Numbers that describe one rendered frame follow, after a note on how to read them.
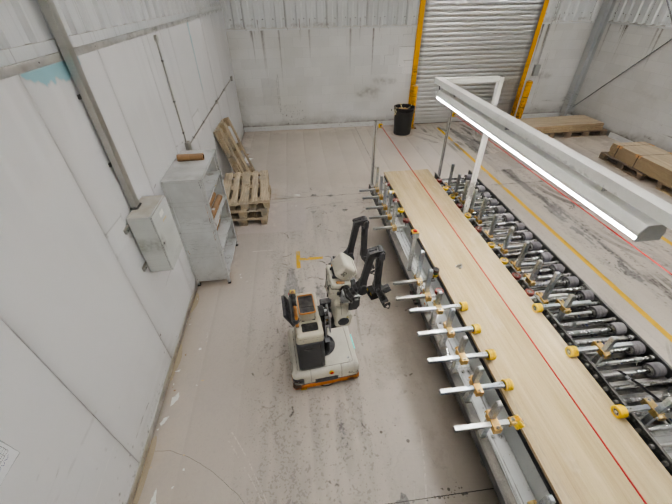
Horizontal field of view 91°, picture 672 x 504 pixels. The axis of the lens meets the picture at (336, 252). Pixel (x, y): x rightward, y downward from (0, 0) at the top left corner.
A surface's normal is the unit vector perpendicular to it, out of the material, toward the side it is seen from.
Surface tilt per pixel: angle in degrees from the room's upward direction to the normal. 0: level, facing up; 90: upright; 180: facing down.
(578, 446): 0
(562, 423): 0
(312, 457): 0
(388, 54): 90
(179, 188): 90
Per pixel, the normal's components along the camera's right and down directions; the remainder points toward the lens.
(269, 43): 0.11, 0.62
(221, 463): -0.01, -0.79
